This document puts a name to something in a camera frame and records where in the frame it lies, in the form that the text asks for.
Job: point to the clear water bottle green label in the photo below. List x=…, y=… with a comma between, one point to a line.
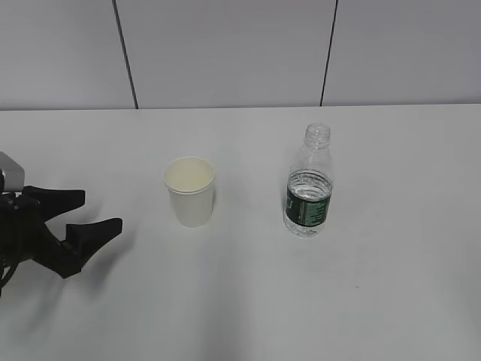
x=310, y=183

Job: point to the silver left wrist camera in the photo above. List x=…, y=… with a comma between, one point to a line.
x=12, y=175

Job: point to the white paper cup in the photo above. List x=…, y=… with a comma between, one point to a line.
x=190, y=182

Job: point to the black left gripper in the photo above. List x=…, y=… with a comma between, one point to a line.
x=25, y=235

